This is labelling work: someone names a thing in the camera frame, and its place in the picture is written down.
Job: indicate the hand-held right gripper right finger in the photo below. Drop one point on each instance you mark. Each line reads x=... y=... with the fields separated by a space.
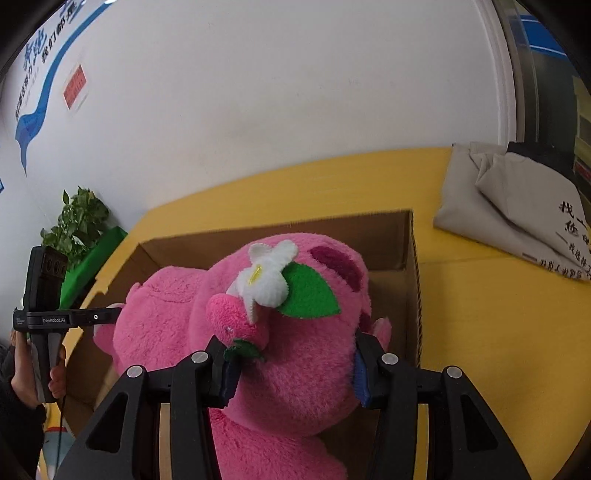
x=362 y=384

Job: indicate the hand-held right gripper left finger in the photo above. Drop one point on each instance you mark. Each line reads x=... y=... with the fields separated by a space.
x=229 y=382

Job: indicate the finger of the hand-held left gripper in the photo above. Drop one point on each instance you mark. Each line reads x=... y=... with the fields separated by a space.
x=105 y=317

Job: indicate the pink plush bear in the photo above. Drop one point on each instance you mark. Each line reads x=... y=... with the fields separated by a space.
x=184 y=314

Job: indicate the brown cardboard box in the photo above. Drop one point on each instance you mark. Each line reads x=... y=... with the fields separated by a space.
x=388 y=240

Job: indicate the person's left forearm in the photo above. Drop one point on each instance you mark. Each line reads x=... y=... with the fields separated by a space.
x=16 y=434

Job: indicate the person's left hand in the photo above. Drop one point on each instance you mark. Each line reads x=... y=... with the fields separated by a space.
x=57 y=376

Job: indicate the green leafy plant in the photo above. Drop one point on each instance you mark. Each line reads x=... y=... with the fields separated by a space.
x=76 y=221

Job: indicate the beige printed tote bag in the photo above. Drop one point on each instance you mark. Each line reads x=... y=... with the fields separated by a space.
x=508 y=203

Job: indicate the black item behind tote bag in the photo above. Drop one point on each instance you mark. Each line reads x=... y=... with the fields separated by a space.
x=535 y=154

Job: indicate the metal framed glass partition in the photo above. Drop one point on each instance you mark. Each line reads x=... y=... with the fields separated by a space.
x=549 y=92

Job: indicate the blue wall decal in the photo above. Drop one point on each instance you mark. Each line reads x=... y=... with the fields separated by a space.
x=34 y=120

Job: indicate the red wall sign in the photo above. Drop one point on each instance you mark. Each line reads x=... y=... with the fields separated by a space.
x=75 y=86

